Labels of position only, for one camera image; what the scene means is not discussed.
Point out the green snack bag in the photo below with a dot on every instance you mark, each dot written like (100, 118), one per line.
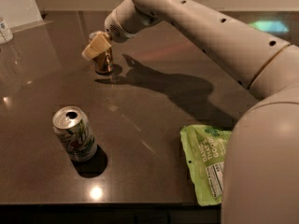
(205, 147)

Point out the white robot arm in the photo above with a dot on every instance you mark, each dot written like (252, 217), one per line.
(261, 167)

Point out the silver green soda can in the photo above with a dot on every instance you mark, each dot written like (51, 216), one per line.
(74, 132)

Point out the orange soda can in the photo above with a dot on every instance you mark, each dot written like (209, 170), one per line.
(103, 63)

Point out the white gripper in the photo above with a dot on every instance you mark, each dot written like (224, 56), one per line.
(112, 29)

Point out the white container at left edge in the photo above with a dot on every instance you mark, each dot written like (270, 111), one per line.
(5, 32)

